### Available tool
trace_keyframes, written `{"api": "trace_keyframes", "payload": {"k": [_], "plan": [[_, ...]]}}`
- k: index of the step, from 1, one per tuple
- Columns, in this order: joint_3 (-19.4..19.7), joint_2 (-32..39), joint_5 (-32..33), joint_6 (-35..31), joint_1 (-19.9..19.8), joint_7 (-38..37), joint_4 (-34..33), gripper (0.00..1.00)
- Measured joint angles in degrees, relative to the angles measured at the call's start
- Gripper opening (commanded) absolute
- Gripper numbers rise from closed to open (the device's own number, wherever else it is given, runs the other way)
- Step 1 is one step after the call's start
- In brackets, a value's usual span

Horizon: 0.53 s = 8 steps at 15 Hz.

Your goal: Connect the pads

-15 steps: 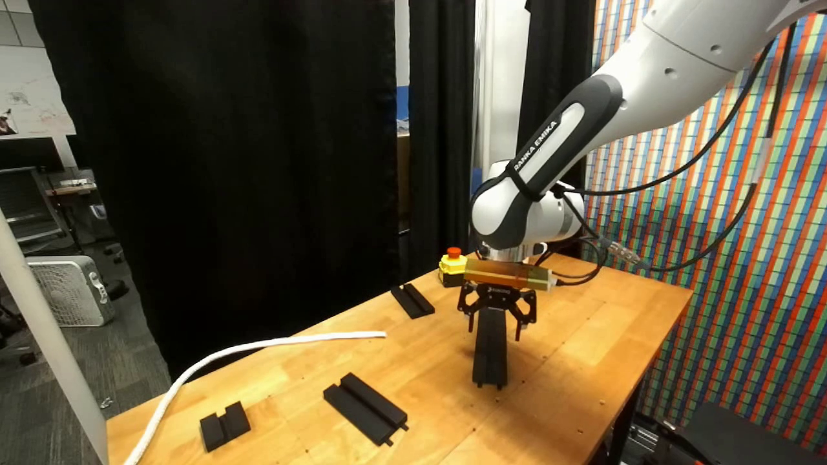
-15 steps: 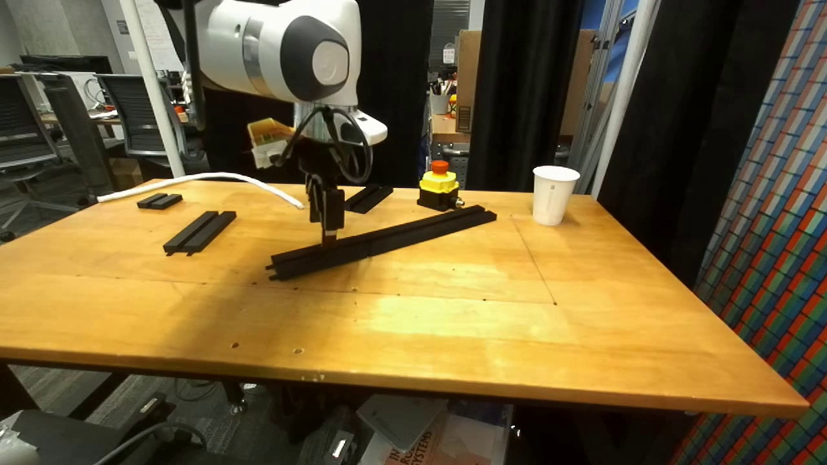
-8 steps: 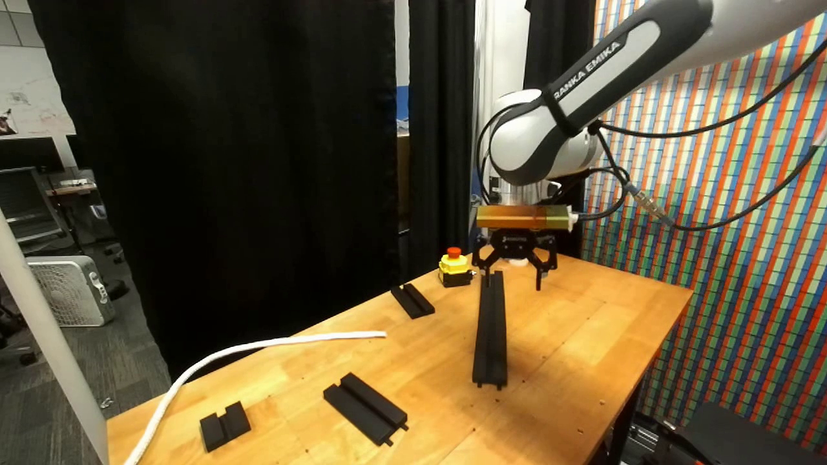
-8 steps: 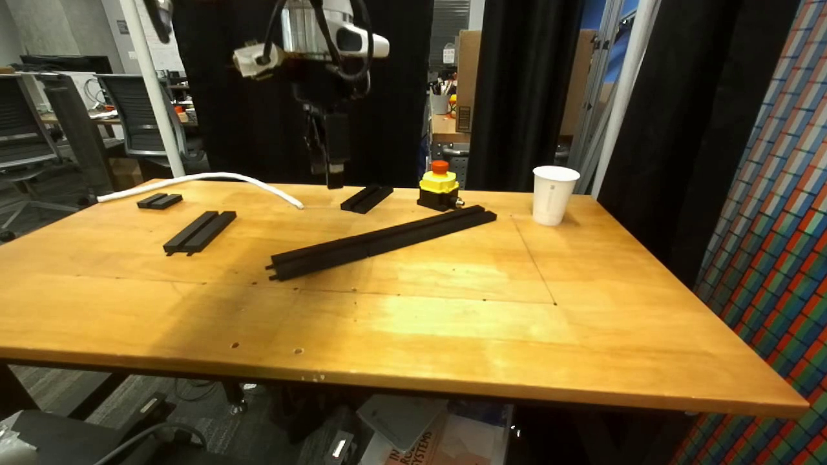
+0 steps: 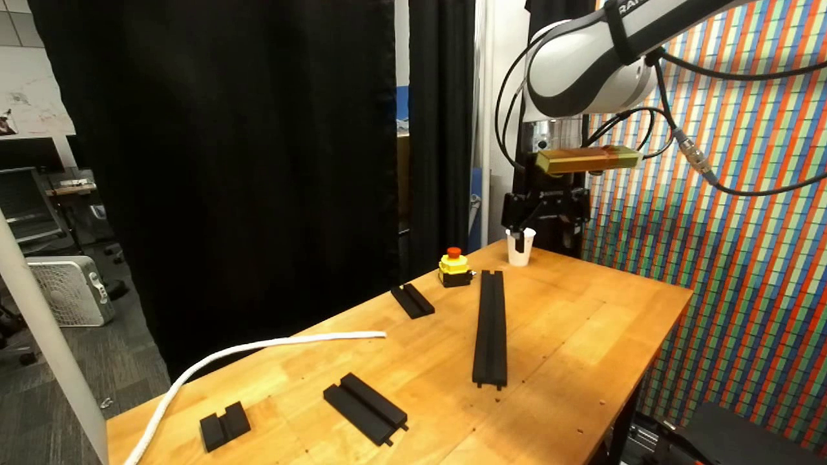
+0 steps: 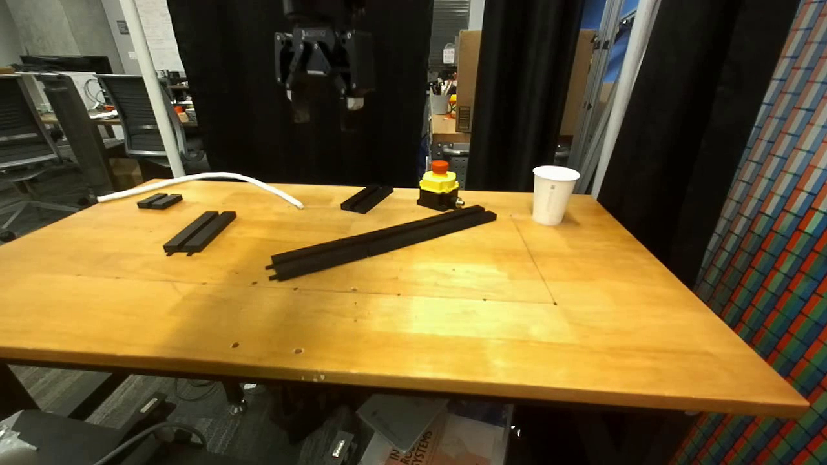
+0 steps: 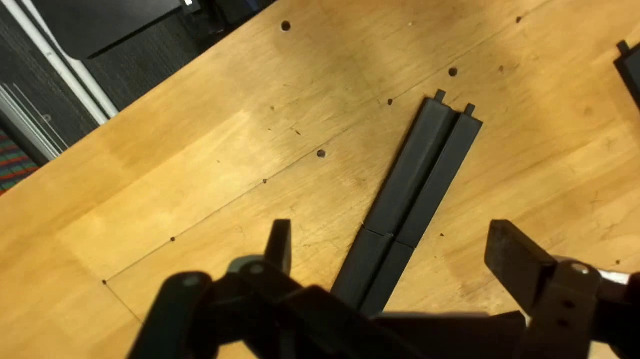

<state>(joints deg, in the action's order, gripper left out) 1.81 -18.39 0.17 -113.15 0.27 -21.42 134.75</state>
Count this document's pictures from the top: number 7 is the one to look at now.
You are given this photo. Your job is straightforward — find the black case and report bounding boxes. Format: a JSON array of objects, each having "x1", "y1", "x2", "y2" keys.
[{"x1": 33, "y1": 0, "x2": 186, "y2": 60}]

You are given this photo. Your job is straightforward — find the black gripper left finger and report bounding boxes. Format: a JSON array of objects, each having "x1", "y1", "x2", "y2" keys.
[{"x1": 126, "y1": 218, "x2": 428, "y2": 359}]

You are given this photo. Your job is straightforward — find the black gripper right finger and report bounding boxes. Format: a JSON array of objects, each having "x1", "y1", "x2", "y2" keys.
[{"x1": 485, "y1": 218, "x2": 640, "y2": 359}]

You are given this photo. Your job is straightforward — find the white metal rail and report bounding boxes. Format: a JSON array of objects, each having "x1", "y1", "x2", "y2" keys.
[{"x1": 2, "y1": 0, "x2": 120, "y2": 128}]

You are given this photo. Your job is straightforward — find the colourful checkered backdrop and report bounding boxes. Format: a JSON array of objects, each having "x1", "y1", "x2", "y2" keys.
[{"x1": 0, "y1": 128, "x2": 40, "y2": 196}]

